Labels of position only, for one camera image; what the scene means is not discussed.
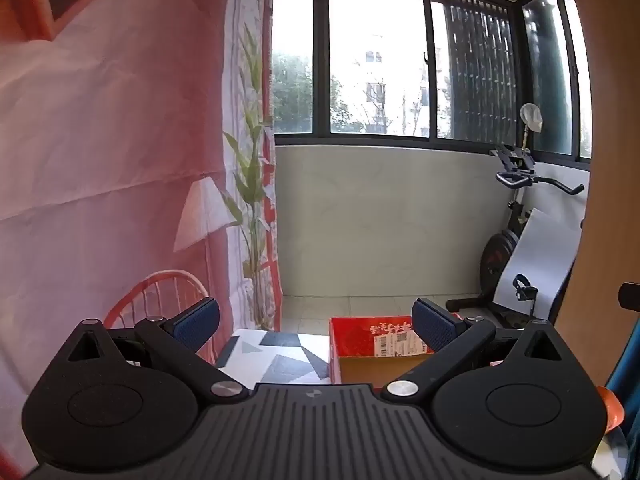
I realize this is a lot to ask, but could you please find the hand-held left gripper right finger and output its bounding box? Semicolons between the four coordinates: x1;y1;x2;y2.
382;297;576;403

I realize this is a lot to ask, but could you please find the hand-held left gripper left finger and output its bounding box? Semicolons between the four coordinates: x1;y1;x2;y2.
64;297;250;403

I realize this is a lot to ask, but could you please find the red strawberry cardboard box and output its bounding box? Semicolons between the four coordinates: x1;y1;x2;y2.
328;312;463;386

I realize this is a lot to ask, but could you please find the black exercise bike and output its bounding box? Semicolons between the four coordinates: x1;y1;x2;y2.
445;142;586;331

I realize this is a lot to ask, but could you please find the white board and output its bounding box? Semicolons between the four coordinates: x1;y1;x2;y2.
492;207;585;322

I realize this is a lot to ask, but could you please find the blue plastic item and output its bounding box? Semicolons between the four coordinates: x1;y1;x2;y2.
604;305;640;480

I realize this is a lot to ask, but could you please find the orange plastic dish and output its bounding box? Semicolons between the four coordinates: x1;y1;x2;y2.
600;385;626;433

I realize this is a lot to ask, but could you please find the wooden panel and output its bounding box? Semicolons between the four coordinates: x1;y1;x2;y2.
555;0;640;391

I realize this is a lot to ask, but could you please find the black framed window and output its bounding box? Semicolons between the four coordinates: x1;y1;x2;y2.
272;0;593;171

